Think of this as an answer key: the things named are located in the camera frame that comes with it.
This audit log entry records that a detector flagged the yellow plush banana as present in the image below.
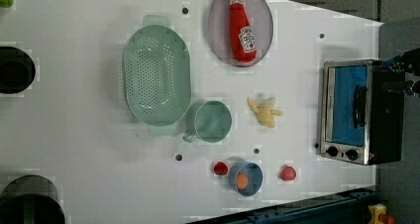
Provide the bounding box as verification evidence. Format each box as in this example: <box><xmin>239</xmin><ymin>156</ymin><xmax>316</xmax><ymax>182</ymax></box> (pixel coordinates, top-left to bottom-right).
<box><xmin>247</xmin><ymin>97</ymin><xmax>283</xmax><ymax>128</ymax></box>

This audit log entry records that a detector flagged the black round base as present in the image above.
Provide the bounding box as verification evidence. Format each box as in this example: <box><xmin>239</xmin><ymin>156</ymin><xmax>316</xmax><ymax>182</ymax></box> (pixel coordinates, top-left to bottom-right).
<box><xmin>0</xmin><ymin>175</ymin><xmax>65</xmax><ymax>224</ymax></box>
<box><xmin>0</xmin><ymin>47</ymin><xmax>36</xmax><ymax>94</ymax></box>

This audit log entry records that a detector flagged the green perforated colander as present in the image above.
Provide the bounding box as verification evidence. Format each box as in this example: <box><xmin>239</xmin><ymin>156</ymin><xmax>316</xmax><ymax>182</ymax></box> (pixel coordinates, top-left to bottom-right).
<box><xmin>123</xmin><ymin>15</ymin><xmax>191</xmax><ymax>136</ymax></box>

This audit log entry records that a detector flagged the black round base lower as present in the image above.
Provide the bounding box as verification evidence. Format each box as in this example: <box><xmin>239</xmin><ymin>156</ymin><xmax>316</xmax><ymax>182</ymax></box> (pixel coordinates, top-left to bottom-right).
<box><xmin>0</xmin><ymin>175</ymin><xmax>65</xmax><ymax>224</ymax></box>

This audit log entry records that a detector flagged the black toaster oven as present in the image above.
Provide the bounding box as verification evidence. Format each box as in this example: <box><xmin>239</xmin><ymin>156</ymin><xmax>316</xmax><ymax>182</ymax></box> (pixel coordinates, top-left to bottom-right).
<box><xmin>319</xmin><ymin>59</ymin><xmax>405</xmax><ymax>166</ymax></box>

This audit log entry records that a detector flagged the grey round plate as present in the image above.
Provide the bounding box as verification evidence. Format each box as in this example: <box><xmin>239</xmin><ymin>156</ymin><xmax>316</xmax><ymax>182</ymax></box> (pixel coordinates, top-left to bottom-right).
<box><xmin>207</xmin><ymin>0</ymin><xmax>273</xmax><ymax>67</ymax></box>

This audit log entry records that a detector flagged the red ketchup bottle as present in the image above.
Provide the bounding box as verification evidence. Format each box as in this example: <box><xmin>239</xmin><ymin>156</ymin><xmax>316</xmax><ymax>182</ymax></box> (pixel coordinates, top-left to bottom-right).
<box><xmin>229</xmin><ymin>0</ymin><xmax>257</xmax><ymax>62</ymax></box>

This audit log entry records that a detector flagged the dark red strawberry toy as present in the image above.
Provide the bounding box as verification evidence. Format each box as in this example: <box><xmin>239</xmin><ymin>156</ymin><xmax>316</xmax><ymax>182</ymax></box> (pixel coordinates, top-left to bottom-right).
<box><xmin>213</xmin><ymin>162</ymin><xmax>229</xmax><ymax>175</ymax></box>

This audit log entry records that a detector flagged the green mug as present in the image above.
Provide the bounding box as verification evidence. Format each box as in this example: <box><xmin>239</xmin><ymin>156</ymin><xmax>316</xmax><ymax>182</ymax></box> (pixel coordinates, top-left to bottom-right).
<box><xmin>182</xmin><ymin>101</ymin><xmax>232</xmax><ymax>143</ymax></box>

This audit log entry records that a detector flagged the black round base upper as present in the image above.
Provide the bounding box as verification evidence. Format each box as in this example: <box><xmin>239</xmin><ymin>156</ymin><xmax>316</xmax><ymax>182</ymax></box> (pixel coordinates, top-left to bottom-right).
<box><xmin>0</xmin><ymin>47</ymin><xmax>36</xmax><ymax>94</ymax></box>

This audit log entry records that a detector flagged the orange ball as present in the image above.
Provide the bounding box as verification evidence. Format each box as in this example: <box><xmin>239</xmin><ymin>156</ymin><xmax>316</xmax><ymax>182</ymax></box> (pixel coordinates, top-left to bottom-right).
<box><xmin>236</xmin><ymin>173</ymin><xmax>249</xmax><ymax>190</ymax></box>

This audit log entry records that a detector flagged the pink red strawberry toy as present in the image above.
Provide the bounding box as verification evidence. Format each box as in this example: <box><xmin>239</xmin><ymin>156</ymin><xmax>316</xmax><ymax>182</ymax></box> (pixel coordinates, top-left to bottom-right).
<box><xmin>279</xmin><ymin>166</ymin><xmax>296</xmax><ymax>181</ymax></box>

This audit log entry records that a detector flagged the yellow red object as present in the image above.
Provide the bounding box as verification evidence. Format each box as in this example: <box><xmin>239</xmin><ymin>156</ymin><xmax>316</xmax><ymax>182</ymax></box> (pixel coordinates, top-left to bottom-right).
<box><xmin>368</xmin><ymin>204</ymin><xmax>395</xmax><ymax>224</ymax></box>

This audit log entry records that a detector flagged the blue bowl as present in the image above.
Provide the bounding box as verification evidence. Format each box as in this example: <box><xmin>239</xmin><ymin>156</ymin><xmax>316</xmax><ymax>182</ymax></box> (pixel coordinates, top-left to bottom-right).
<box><xmin>229</xmin><ymin>161</ymin><xmax>263</xmax><ymax>197</ymax></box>

